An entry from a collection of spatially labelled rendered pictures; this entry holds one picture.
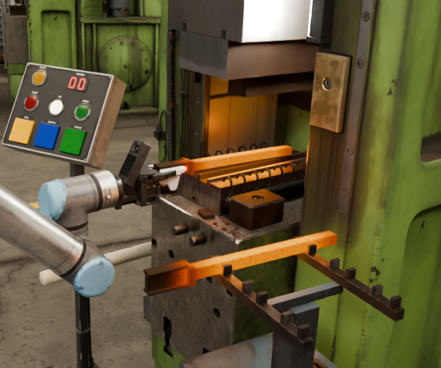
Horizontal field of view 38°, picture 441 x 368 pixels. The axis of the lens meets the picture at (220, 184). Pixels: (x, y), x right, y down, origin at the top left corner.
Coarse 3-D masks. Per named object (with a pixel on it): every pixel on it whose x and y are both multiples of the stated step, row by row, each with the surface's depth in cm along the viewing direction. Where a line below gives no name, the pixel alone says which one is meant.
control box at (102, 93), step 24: (24, 72) 203; (48, 72) 200; (72, 72) 196; (96, 72) 193; (24, 96) 201; (48, 96) 197; (72, 96) 194; (96, 96) 190; (120, 96) 195; (48, 120) 195; (72, 120) 192; (96, 120) 188; (24, 144) 197; (96, 144) 189; (96, 168) 193
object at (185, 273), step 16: (288, 240) 134; (304, 240) 134; (320, 240) 135; (336, 240) 138; (224, 256) 125; (240, 256) 125; (256, 256) 127; (272, 256) 129; (144, 272) 116; (160, 272) 115; (176, 272) 118; (192, 272) 118; (208, 272) 121; (144, 288) 117; (160, 288) 117; (176, 288) 118
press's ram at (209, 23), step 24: (192, 0) 158; (216, 0) 150; (240, 0) 144; (264, 0) 146; (288, 0) 151; (192, 24) 159; (216, 24) 152; (240, 24) 145; (264, 24) 149; (288, 24) 153
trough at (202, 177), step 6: (288, 156) 189; (294, 156) 190; (300, 156) 192; (306, 156) 192; (264, 162) 183; (270, 162) 184; (276, 162) 186; (282, 162) 187; (234, 168) 176; (240, 168) 177; (246, 168) 179; (252, 168) 180; (204, 174) 170; (210, 174) 171; (216, 174) 172; (222, 174) 174; (228, 174) 175; (204, 180) 169
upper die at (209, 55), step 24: (192, 48) 161; (216, 48) 154; (240, 48) 153; (264, 48) 158; (288, 48) 163; (312, 48) 168; (216, 72) 155; (240, 72) 155; (264, 72) 160; (288, 72) 165
